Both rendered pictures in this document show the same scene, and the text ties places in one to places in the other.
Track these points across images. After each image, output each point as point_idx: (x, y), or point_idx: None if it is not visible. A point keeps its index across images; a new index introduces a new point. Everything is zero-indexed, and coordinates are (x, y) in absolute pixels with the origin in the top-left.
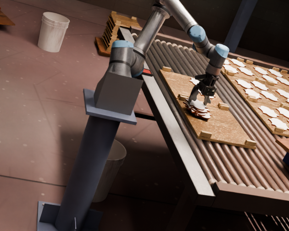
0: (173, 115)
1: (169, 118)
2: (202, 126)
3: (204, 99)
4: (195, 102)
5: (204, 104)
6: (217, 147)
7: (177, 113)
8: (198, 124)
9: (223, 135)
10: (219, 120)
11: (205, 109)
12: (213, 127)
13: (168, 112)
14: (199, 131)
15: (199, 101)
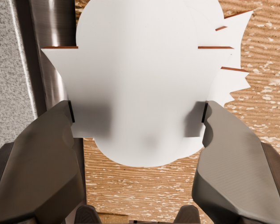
0: (26, 94)
1: (6, 121)
2: (129, 177)
3: (205, 136)
4: (131, 97)
5: (203, 112)
6: (143, 222)
7: (51, 75)
8: (117, 170)
9: (193, 205)
10: (273, 115)
11: (185, 139)
12: (189, 170)
13: (0, 65)
14: (102, 200)
15: (184, 69)
